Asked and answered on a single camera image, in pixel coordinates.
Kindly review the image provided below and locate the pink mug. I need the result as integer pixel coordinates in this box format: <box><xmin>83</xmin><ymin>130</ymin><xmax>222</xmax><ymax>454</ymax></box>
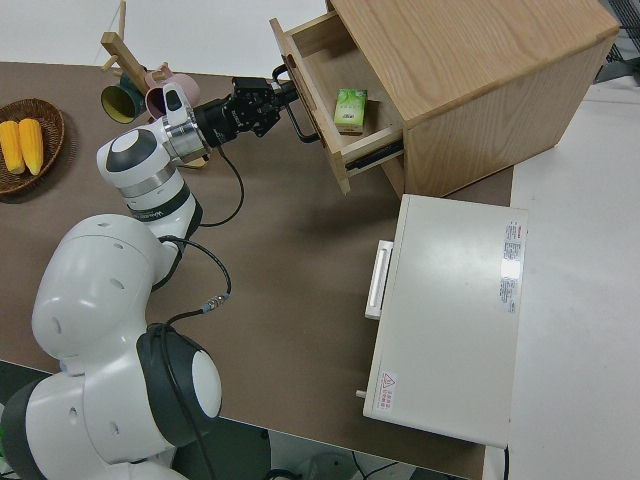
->
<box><xmin>143</xmin><ymin>72</ymin><xmax>201</xmax><ymax>121</ymax></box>

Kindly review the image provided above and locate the light wooden cabinet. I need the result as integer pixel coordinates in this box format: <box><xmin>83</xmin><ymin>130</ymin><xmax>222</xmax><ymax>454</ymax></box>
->
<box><xmin>327</xmin><ymin>0</ymin><xmax>621</xmax><ymax>197</ymax></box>

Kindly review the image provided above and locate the white toaster oven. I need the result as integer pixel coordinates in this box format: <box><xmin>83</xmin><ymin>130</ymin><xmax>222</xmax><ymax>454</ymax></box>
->
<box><xmin>355</xmin><ymin>193</ymin><xmax>530</xmax><ymax>449</ymax></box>

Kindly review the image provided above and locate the wooden drawer with black handle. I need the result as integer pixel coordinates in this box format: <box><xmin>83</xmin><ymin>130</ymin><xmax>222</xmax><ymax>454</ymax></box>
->
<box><xmin>269</xmin><ymin>12</ymin><xmax>405</xmax><ymax>195</ymax></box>

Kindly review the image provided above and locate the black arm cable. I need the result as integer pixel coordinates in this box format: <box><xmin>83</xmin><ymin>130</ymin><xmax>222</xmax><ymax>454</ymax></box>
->
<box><xmin>157</xmin><ymin>147</ymin><xmax>246</xmax><ymax>480</ymax></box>

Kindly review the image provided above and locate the wooden mug tree stand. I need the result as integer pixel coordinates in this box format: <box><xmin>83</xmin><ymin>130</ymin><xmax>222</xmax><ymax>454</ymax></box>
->
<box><xmin>101</xmin><ymin>0</ymin><xmax>211</xmax><ymax>172</ymax></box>

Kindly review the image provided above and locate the brown wicker basket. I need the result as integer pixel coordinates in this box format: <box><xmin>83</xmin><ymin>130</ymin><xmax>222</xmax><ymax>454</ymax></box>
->
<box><xmin>0</xmin><ymin>98</ymin><xmax>66</xmax><ymax>197</ymax></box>

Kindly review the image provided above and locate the dark blue mug yellow inside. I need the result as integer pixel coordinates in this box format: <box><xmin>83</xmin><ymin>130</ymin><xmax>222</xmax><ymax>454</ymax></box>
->
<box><xmin>99</xmin><ymin>74</ymin><xmax>146</xmax><ymax>125</ymax></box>

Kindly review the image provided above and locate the green tissue pack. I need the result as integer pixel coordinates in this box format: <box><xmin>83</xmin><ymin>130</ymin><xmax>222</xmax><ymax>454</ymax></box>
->
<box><xmin>333</xmin><ymin>88</ymin><xmax>369</xmax><ymax>135</ymax></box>

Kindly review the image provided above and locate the brown table mat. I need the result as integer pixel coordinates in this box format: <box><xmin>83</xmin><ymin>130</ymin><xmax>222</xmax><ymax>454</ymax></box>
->
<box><xmin>0</xmin><ymin>62</ymin><xmax>516</xmax><ymax>474</ymax></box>

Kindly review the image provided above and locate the yellow corn cob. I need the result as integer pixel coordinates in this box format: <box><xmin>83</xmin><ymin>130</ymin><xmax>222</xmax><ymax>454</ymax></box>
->
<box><xmin>18</xmin><ymin>118</ymin><xmax>45</xmax><ymax>176</ymax></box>
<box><xmin>0</xmin><ymin>120</ymin><xmax>22</xmax><ymax>175</ymax></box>

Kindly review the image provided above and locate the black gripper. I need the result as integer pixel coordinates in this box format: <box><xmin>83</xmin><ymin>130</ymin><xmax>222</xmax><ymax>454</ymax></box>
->
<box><xmin>193</xmin><ymin>77</ymin><xmax>299</xmax><ymax>147</ymax></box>

